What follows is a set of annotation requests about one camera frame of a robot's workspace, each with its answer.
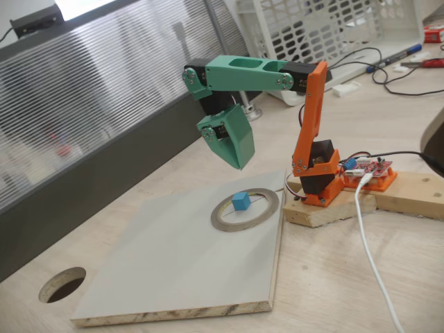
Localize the blue cube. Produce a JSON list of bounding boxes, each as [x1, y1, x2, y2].
[[231, 190, 251, 212]]

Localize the wooden base block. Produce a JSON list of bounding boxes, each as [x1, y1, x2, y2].
[[282, 175, 378, 229]]

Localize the white plastic printed part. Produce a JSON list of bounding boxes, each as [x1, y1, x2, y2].
[[332, 80, 362, 98]]

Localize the translucent ribbed desk partition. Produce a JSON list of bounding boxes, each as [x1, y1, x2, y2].
[[0, 0, 256, 284]]

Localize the white chipboard panel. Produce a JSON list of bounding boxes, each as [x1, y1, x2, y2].
[[70, 169, 287, 329]]

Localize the white perforated plastic crate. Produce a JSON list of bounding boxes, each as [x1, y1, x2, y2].
[[235, 0, 426, 107]]

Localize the red controller board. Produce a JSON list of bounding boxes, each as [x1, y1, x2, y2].
[[341, 155, 395, 181]]

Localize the blue capped marker pen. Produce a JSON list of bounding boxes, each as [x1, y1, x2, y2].
[[366, 43, 424, 74]]

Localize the wooden plank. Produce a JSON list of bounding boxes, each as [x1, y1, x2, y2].
[[373, 169, 444, 220]]

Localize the dark rounded device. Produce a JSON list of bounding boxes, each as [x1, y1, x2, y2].
[[420, 107, 444, 171]]

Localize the black box device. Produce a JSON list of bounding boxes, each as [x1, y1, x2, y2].
[[9, 3, 64, 38]]

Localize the red and white box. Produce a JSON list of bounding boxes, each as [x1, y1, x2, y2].
[[422, 26, 444, 44]]

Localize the grey ring of tape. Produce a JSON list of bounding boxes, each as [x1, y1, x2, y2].
[[210, 188, 280, 232]]

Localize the orange controller board mount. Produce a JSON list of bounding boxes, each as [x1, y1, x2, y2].
[[341, 166, 398, 193]]

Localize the thin black cable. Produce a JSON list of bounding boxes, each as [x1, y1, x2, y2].
[[327, 46, 388, 84], [373, 64, 444, 97]]

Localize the black power cable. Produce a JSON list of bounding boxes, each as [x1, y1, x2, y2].
[[338, 150, 444, 174]]

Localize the white USB cable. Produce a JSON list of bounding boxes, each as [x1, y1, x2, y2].
[[354, 173, 405, 333]]

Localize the red handled pliers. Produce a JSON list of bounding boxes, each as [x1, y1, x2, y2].
[[400, 58, 444, 71]]

